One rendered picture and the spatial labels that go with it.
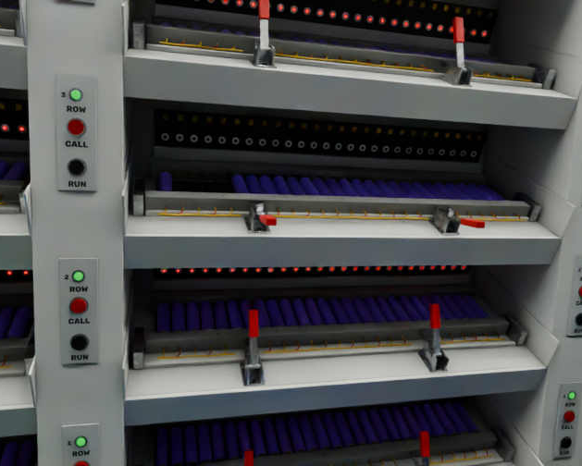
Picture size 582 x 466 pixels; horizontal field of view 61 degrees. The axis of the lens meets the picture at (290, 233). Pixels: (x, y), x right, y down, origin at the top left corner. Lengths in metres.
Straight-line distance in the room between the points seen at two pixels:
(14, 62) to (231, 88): 0.23
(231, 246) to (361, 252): 0.17
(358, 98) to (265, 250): 0.22
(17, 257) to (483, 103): 0.61
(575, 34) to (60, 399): 0.83
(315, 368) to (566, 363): 0.39
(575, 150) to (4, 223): 0.75
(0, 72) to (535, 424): 0.86
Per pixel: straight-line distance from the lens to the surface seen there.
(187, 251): 0.60
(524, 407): 0.91
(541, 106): 0.78
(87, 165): 0.58
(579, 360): 0.89
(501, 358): 0.83
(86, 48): 0.60
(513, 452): 0.94
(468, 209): 0.77
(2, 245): 0.62
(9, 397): 0.68
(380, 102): 0.66
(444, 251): 0.71
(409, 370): 0.74
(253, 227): 0.60
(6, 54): 0.62
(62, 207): 0.59
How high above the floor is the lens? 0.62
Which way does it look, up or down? 7 degrees down
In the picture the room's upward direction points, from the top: 2 degrees clockwise
